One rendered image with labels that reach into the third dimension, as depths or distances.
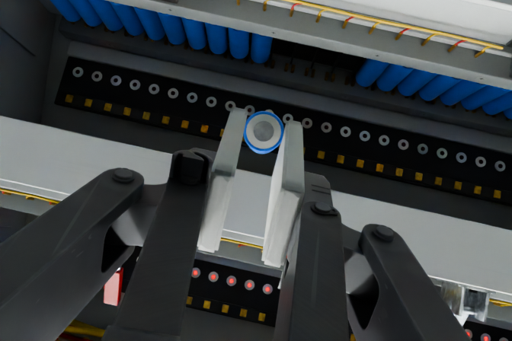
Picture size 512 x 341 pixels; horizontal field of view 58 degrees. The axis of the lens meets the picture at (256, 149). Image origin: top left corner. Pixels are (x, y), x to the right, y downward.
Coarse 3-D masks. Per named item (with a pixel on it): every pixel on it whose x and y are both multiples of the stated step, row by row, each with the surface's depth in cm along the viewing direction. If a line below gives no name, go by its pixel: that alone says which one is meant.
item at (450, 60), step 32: (128, 0) 36; (160, 0) 35; (192, 0) 35; (224, 0) 35; (288, 0) 33; (256, 32) 36; (288, 32) 35; (320, 32) 35; (352, 32) 35; (384, 32) 35; (416, 64) 36; (448, 64) 35; (480, 64) 35
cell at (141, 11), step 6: (138, 12) 39; (144, 12) 39; (150, 12) 39; (156, 12) 40; (144, 18) 40; (150, 18) 40; (156, 18) 41; (144, 24) 41; (150, 24) 41; (156, 24) 41; (150, 30) 42; (156, 30) 42; (162, 30) 43; (150, 36) 43; (156, 36) 43; (162, 36) 44
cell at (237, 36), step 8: (232, 32) 38; (240, 32) 38; (248, 32) 39; (232, 40) 40; (240, 40) 40; (248, 40) 41; (232, 48) 42; (240, 48) 42; (248, 48) 43; (240, 56) 44
